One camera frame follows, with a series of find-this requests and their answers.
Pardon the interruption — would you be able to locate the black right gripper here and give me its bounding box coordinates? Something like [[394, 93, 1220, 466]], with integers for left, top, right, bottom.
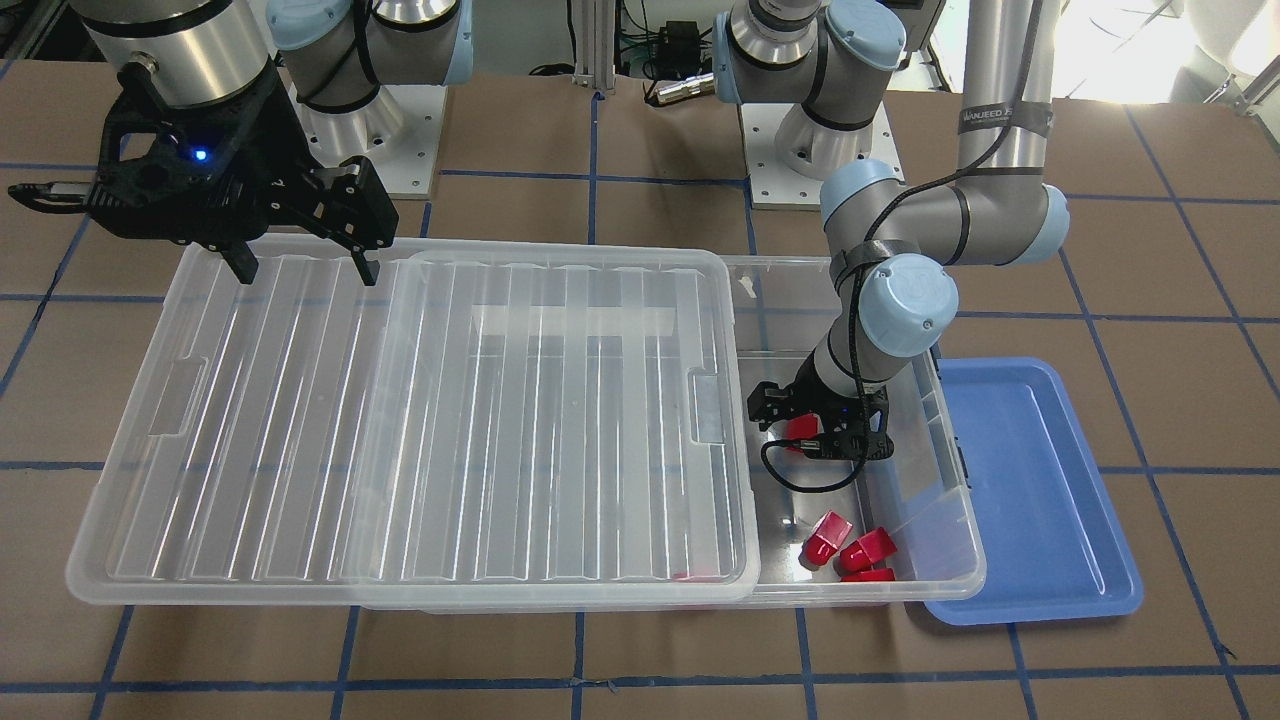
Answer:
[[84, 65, 399, 287]]

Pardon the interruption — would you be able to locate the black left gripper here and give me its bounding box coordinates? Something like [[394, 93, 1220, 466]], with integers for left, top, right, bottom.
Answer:
[[748, 356, 893, 462]]

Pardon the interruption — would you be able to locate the clear plastic box lid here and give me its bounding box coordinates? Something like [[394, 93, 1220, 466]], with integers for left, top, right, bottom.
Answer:
[[65, 234, 760, 612]]

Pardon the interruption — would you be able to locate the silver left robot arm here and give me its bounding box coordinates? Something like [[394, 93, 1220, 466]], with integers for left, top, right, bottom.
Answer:
[[712, 1, 1069, 462]]

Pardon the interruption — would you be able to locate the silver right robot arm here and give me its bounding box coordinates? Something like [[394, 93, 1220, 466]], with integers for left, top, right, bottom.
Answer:
[[35, 1, 474, 286]]

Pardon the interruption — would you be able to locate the clear plastic storage box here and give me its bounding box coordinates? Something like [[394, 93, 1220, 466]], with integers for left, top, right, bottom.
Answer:
[[724, 256, 987, 609]]

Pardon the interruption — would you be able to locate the blue plastic tray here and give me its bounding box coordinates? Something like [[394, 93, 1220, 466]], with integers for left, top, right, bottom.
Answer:
[[927, 357, 1146, 626]]

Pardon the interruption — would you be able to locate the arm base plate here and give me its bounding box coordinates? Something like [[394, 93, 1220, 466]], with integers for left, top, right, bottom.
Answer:
[[294, 85, 448, 200], [739, 102, 904, 211]]

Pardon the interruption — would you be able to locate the aluminium frame post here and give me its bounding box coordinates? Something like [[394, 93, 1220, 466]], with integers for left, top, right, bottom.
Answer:
[[570, 1, 618, 97]]

